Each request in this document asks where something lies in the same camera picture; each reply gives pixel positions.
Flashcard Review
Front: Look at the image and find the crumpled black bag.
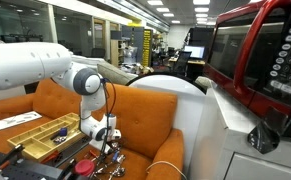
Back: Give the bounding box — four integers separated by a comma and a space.
247, 106, 290, 155

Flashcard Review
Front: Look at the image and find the white paper sheet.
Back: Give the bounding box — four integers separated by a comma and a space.
0, 110, 43, 131

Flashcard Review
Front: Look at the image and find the white cable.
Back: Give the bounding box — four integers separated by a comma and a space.
145, 160, 189, 180

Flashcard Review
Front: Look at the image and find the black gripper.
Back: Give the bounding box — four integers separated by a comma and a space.
92, 149, 112, 175

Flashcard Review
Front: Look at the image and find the black red-handled tool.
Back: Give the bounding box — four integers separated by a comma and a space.
0, 144, 25, 172

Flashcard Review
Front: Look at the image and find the orange fabric sofa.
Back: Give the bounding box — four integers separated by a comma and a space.
0, 78, 186, 180

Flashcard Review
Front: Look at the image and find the wooden cutlery tray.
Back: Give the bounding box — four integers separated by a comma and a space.
7, 112, 86, 161

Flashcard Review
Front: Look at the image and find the pinkish red plastic cup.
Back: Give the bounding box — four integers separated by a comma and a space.
73, 158, 96, 178

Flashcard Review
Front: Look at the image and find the wooden shelf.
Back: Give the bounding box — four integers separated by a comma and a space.
109, 39, 123, 66

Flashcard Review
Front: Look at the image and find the computer monitor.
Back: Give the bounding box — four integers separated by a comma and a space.
183, 45, 206, 60

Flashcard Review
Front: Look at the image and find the grey cushion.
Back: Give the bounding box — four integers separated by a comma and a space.
96, 63, 138, 86

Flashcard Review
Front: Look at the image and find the small blue block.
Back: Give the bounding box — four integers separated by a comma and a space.
58, 127, 69, 137

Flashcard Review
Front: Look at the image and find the large round metal spoon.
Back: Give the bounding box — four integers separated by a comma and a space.
108, 165, 127, 179

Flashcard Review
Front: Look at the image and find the red microwave oven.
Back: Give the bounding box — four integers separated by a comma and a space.
203, 0, 291, 141

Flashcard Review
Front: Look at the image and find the white metal cabinet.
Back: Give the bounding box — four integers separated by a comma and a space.
188, 84, 291, 180

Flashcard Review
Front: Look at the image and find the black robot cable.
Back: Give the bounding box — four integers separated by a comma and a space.
99, 77, 118, 163

